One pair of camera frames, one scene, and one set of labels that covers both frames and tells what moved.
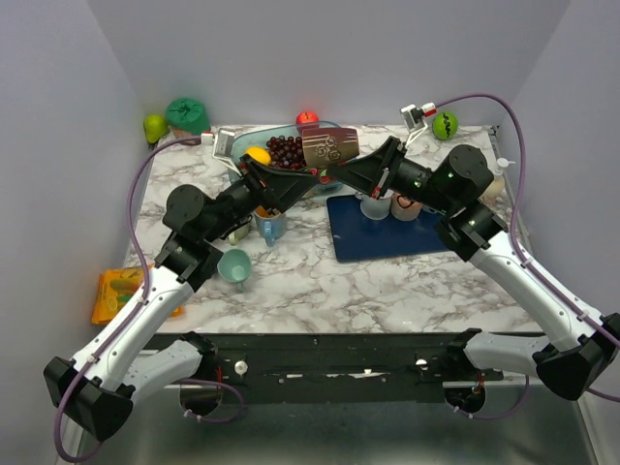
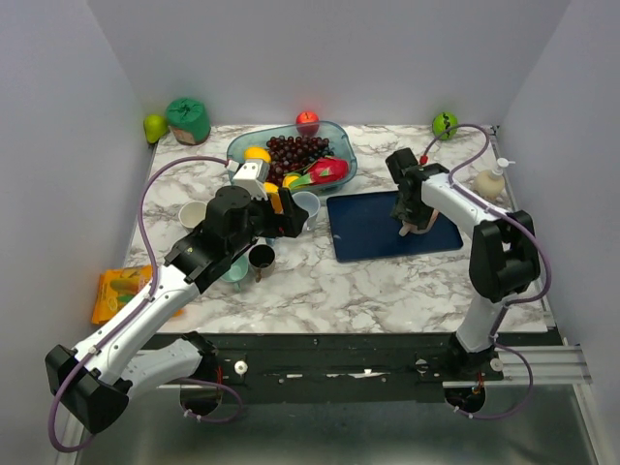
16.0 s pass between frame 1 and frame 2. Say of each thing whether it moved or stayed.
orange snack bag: stayed
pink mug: moved
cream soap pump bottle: stayed
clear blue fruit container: stayed
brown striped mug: moved
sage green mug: stayed
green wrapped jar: stayed
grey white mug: moved
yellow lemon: stayed
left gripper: moved
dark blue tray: stayed
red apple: stayed
